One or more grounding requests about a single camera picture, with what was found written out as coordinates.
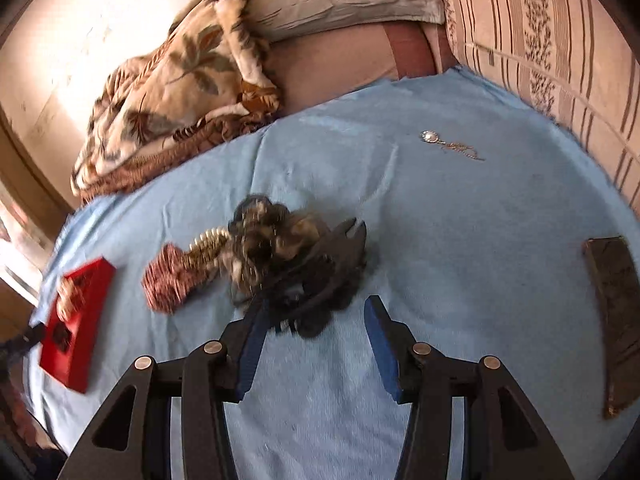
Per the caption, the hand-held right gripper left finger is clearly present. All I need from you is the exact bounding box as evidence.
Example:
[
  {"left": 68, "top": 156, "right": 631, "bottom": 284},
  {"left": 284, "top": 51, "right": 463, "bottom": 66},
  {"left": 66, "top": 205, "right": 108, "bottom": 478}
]
[{"left": 57, "top": 296, "right": 273, "bottom": 480}]

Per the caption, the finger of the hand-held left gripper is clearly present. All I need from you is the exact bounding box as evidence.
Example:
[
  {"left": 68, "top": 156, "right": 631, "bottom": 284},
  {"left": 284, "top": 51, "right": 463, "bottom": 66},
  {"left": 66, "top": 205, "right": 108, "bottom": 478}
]
[{"left": 0, "top": 322, "right": 48, "bottom": 361}]

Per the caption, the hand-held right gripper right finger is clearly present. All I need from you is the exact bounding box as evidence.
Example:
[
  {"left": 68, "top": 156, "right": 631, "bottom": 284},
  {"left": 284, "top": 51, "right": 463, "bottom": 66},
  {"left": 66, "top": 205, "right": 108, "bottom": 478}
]
[{"left": 363, "top": 295, "right": 576, "bottom": 480}]

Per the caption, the black dotted mesh scrunchie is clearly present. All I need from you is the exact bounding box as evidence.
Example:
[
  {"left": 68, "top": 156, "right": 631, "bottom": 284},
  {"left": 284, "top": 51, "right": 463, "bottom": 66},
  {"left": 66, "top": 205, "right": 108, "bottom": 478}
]
[{"left": 277, "top": 280, "right": 363, "bottom": 339}]

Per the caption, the red cardboard box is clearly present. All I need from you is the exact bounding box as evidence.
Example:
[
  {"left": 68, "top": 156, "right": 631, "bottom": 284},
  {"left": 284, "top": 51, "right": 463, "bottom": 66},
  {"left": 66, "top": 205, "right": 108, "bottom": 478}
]
[{"left": 39, "top": 257, "right": 117, "bottom": 393}]

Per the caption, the black hair comb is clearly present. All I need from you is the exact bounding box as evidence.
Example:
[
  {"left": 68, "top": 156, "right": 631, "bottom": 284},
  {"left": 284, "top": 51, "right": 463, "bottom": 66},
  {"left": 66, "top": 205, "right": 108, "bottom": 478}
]
[{"left": 260, "top": 217, "right": 368, "bottom": 331}]

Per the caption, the red checked scrunchie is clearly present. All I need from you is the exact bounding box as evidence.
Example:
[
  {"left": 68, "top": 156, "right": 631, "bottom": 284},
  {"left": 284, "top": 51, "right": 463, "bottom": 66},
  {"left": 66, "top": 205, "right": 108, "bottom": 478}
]
[{"left": 141, "top": 242, "right": 201, "bottom": 316}]

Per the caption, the pearl bead bracelet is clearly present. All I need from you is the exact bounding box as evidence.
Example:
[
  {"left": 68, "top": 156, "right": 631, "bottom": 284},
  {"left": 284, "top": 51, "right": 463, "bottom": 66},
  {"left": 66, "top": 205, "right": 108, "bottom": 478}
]
[{"left": 187, "top": 227, "right": 231, "bottom": 273}]

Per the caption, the grey mesh dotted scrunchie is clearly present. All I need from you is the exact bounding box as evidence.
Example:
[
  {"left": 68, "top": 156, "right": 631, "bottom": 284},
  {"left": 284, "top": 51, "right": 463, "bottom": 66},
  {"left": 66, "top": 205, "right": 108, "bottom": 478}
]
[{"left": 227, "top": 192, "right": 326, "bottom": 308}]

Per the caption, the dark red beaded scrunchie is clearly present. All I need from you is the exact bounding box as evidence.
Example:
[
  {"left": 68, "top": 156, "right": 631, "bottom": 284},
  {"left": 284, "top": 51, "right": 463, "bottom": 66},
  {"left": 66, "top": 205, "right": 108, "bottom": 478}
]
[{"left": 49, "top": 324, "right": 75, "bottom": 350}]

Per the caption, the blue cloth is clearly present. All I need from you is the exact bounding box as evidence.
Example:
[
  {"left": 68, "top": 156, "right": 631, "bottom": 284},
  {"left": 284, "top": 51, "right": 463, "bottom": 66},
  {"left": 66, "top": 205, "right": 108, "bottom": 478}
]
[{"left": 22, "top": 65, "right": 636, "bottom": 480}]

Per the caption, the brown ruffled blanket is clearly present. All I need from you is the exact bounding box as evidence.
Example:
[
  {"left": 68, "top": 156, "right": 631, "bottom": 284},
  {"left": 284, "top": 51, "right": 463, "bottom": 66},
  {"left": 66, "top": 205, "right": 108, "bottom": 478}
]
[{"left": 72, "top": 80, "right": 283, "bottom": 206}]

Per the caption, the dark patterned rectangular case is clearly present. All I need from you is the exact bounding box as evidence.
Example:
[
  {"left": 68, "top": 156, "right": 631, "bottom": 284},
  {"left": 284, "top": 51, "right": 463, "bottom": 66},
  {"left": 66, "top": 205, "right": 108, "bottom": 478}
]
[{"left": 582, "top": 235, "right": 640, "bottom": 420}]

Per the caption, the leaf print blanket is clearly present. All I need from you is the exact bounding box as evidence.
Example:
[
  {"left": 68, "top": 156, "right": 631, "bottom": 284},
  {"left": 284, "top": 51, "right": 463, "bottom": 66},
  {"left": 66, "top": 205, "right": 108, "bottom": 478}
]
[{"left": 70, "top": 0, "right": 283, "bottom": 196}]

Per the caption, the striped pink pillow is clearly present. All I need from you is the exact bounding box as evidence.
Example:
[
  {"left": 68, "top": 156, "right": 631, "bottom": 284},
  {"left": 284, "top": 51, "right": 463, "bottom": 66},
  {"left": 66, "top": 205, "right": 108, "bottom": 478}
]
[{"left": 265, "top": 22, "right": 458, "bottom": 121}]

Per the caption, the grey pillow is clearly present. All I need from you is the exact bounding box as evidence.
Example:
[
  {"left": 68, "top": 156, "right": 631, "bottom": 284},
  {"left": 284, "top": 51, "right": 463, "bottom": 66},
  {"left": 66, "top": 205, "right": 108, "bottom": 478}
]
[{"left": 247, "top": 0, "right": 446, "bottom": 43}]

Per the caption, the striped floral cushion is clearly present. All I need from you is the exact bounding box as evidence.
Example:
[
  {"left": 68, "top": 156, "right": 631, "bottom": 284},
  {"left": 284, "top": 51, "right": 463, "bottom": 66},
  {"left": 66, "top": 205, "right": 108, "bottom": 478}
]
[{"left": 442, "top": 0, "right": 640, "bottom": 211}]

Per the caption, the leopard print hair tie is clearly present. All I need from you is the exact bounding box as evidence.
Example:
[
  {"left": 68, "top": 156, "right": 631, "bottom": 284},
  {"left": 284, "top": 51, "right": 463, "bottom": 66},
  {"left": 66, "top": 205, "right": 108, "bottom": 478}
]
[{"left": 56, "top": 279, "right": 85, "bottom": 320}]

